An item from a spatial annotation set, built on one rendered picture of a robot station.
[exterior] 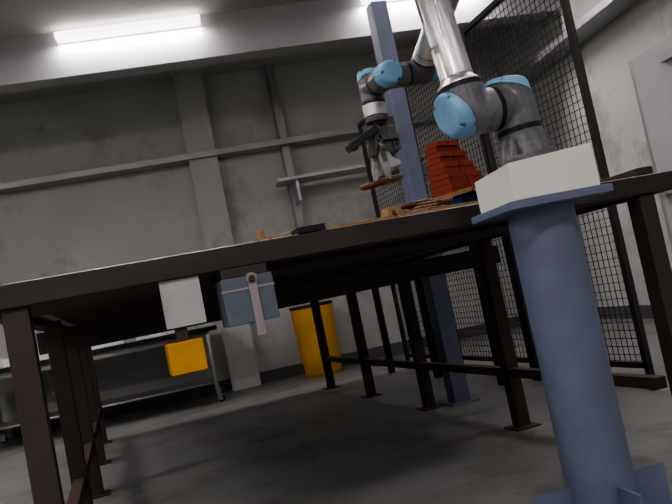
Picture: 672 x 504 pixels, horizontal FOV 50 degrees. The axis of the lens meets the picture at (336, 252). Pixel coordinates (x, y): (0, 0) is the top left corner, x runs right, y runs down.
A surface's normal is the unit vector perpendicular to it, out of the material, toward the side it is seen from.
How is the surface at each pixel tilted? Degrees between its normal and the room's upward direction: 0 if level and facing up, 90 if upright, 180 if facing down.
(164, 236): 90
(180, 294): 90
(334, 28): 90
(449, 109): 101
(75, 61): 90
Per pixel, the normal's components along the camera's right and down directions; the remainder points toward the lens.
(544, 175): 0.17, -0.10
